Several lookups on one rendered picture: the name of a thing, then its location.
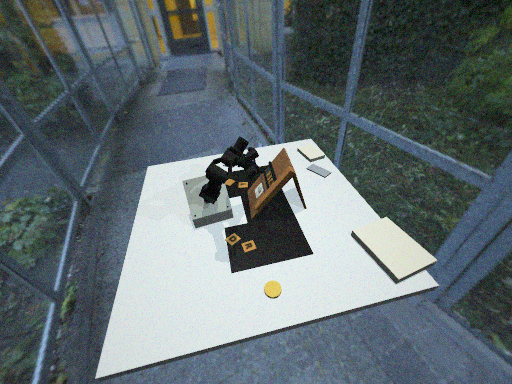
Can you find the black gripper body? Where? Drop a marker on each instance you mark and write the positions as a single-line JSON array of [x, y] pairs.
[[246, 165]]

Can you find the tan wooden board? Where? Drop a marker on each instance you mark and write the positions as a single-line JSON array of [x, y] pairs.
[[282, 171]]

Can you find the yellow flat disc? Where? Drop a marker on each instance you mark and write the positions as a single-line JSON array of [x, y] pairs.
[[272, 289]]

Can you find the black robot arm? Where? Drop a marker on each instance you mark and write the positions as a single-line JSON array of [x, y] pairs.
[[218, 176]]

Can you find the white paper ticket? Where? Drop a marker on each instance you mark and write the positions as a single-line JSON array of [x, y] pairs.
[[259, 190]]

